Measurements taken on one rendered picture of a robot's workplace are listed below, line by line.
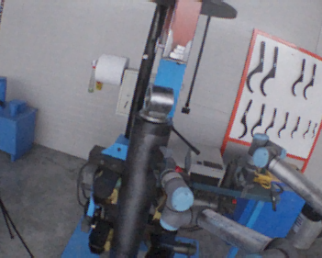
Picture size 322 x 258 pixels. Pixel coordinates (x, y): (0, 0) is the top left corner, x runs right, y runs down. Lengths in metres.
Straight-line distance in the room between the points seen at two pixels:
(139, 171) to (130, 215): 0.33
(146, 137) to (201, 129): 2.22
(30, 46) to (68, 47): 0.68
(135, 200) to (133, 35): 2.35
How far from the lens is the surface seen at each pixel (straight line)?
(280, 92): 3.65
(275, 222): 3.04
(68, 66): 3.75
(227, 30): 3.44
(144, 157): 1.45
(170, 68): 1.80
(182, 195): 1.04
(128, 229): 1.75
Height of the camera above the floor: 1.90
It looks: 20 degrees down
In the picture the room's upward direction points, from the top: 15 degrees clockwise
